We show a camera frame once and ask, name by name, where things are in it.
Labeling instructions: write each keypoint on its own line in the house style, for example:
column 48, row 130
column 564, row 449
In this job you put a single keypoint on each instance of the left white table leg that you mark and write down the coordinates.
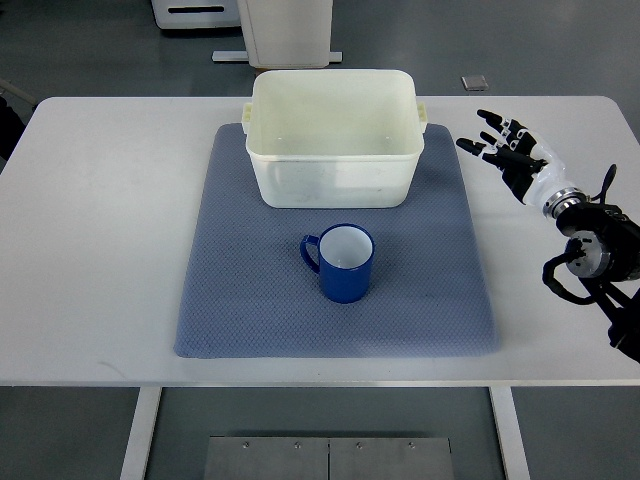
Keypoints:
column 141, row 434

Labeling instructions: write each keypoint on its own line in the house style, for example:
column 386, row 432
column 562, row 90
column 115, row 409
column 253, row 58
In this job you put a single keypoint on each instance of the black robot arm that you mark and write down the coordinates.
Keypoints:
column 602, row 251

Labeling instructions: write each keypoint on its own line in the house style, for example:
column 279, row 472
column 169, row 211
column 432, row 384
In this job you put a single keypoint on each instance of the blue textured mat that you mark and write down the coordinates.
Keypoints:
column 248, row 293

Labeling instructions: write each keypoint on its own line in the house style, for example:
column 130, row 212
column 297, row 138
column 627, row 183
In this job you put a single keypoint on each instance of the white plastic box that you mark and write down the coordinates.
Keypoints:
column 334, row 139

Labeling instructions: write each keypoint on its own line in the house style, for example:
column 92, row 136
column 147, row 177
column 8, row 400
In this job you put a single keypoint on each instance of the right white table leg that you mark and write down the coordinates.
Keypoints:
column 509, row 435

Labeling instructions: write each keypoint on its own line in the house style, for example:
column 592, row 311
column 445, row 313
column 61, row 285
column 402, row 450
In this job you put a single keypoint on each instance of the white pedestal column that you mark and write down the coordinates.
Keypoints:
column 286, row 34

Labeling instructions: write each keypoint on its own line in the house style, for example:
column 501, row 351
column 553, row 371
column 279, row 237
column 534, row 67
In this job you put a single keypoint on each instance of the blue mug white inside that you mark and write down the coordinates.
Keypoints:
column 342, row 256

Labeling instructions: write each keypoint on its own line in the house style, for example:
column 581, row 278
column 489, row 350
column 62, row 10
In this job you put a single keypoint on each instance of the white cabinet with slot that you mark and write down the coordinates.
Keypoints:
column 195, row 14

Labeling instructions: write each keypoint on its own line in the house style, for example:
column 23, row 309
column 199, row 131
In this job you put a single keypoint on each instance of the white table leg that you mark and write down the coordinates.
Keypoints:
column 141, row 434
column 509, row 435

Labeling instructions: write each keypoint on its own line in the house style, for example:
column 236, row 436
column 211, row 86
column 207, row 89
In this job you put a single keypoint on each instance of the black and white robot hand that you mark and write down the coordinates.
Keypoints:
column 529, row 168

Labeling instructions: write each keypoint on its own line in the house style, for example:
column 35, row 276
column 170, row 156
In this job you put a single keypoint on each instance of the small grey floor plate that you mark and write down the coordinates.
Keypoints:
column 474, row 83

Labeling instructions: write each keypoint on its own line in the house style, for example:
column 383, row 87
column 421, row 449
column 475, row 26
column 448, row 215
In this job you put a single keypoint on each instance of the metal base plate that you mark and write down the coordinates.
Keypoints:
column 328, row 458

